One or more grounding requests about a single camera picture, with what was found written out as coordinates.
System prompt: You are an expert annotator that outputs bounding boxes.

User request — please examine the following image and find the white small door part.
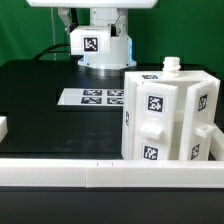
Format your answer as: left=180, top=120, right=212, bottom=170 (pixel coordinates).
left=179, top=81, right=217, bottom=161
left=133, top=82, right=178, bottom=161

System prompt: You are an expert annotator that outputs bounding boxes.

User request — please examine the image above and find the thin white cable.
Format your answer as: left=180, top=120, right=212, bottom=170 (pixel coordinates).
left=49, top=7, right=56, bottom=61

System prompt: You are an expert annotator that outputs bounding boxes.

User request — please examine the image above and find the white tagged block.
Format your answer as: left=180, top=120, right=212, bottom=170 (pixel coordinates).
left=70, top=26, right=111, bottom=55

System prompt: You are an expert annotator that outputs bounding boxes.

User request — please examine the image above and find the white flat tagged top panel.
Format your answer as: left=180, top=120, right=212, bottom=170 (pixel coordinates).
left=58, top=88, right=124, bottom=106

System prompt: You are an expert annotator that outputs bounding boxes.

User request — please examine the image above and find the white left fence rail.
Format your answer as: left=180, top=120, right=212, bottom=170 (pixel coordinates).
left=0, top=116, right=8, bottom=143

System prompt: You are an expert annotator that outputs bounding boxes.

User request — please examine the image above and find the black thick cable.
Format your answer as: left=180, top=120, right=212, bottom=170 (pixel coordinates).
left=32, top=7, right=81, bottom=61

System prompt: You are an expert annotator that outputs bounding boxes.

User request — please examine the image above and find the white cabinet body box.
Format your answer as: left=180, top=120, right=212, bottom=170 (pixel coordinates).
left=121, top=57, right=220, bottom=160

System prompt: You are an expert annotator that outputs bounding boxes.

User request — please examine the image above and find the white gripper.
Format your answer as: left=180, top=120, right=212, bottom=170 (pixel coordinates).
left=26, top=0, right=158, bottom=37

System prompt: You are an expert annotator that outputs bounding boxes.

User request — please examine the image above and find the white front fence rail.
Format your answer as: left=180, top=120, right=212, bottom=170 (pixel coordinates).
left=0, top=158, right=224, bottom=188

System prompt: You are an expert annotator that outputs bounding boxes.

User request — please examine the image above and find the white right fence rail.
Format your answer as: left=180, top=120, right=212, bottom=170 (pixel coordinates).
left=210, top=128, right=224, bottom=161

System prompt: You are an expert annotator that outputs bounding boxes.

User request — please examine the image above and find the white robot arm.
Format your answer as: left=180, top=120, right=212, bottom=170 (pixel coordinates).
left=26, top=0, right=158, bottom=70

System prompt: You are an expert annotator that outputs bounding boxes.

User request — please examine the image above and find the white fence rail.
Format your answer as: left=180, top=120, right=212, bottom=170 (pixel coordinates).
left=0, top=158, right=224, bottom=188
left=0, top=116, right=8, bottom=143
left=210, top=128, right=224, bottom=161

